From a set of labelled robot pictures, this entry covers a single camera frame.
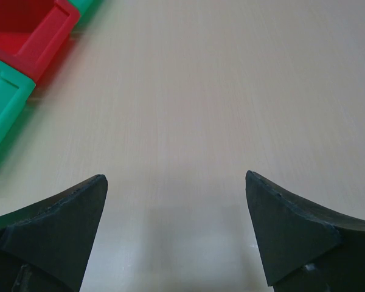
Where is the far green plastic bin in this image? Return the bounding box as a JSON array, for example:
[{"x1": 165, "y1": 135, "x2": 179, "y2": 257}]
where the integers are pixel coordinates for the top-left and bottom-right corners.
[{"x1": 69, "y1": 0, "x2": 102, "y2": 16}]

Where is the red plastic bin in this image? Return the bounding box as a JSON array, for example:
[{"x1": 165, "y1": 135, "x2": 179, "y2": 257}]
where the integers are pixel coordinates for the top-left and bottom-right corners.
[{"x1": 0, "y1": 1, "x2": 80, "y2": 83}]

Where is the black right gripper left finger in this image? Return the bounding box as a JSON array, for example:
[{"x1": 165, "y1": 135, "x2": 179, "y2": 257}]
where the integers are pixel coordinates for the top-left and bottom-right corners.
[{"x1": 0, "y1": 175, "x2": 108, "y2": 291}]

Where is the green plastic bin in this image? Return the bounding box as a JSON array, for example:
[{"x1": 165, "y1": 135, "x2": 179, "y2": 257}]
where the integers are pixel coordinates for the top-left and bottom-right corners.
[
  {"x1": 0, "y1": 54, "x2": 37, "y2": 178},
  {"x1": 69, "y1": 0, "x2": 102, "y2": 16}
]

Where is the near green plastic bin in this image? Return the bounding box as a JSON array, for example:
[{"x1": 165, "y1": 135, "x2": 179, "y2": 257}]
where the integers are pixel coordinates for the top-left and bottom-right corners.
[{"x1": 0, "y1": 54, "x2": 37, "y2": 178}]

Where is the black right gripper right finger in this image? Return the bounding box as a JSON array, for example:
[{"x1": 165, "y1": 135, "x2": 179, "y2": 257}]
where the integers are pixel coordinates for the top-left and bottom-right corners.
[{"x1": 246, "y1": 171, "x2": 365, "y2": 291}]

